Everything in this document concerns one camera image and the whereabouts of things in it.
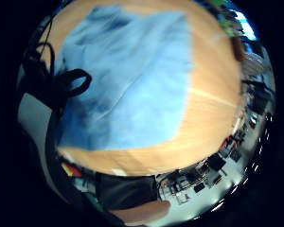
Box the red and yellow object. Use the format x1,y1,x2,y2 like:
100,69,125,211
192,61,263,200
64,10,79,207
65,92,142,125
61,162,83,178

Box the bright window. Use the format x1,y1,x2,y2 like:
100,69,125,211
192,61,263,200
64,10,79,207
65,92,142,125
236,10,258,42

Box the blue cloth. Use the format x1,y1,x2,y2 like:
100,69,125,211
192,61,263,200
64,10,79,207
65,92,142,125
56,5,194,151

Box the black office chair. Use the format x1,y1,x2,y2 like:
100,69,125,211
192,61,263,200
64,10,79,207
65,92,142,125
206,153,227,172

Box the black cable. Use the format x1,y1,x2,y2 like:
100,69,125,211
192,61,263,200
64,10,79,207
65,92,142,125
37,13,55,65

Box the small white object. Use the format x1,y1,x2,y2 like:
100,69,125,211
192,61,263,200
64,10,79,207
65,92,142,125
111,167,128,177

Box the brown wooden post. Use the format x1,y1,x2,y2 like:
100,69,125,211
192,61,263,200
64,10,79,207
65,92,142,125
232,36,246,62

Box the cluttered office desk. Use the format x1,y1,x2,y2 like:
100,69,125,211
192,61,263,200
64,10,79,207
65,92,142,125
159,169,200,204

